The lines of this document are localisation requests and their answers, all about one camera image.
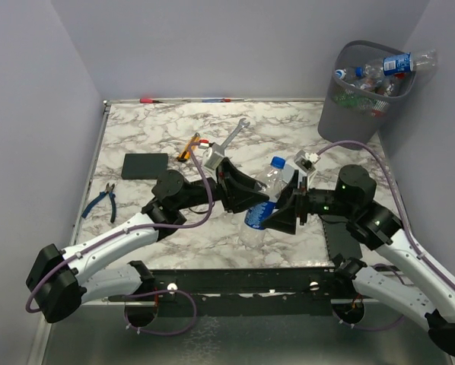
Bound blue handled pliers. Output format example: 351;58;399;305
81;182;117;223

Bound red handled screwdriver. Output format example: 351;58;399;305
139;97;165;104

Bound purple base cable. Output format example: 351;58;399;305
332;264;407;331
123;289;198;336

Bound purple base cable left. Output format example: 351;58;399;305
123;289;198;336

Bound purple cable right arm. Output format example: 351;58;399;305
317;140;455;301

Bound red green label water bottle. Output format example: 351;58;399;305
372;73;406;116

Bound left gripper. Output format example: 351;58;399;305
177;157;269;212

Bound black notebook right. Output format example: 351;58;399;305
323;221;362;264

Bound blue handled screwdriver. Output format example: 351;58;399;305
201;98;233;103

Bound black box left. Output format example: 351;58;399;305
121;153;169;180

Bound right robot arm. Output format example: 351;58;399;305
262;165;455;357

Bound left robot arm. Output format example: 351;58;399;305
25;158;269;323

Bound green plastic bottle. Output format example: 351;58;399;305
332;90;371;110

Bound silver open-end wrench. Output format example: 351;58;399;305
221;118;250;149

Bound grey white rectangular pad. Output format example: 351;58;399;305
282;160;297;185

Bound Pepsi bottle blue label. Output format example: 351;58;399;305
358;49;438;79

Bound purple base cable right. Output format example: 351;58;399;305
332;264;407;331

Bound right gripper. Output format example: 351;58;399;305
261;170;356;233

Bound clear bottle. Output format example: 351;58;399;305
335;67;361;83

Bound grey mesh waste bin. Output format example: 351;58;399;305
318;40;416;143

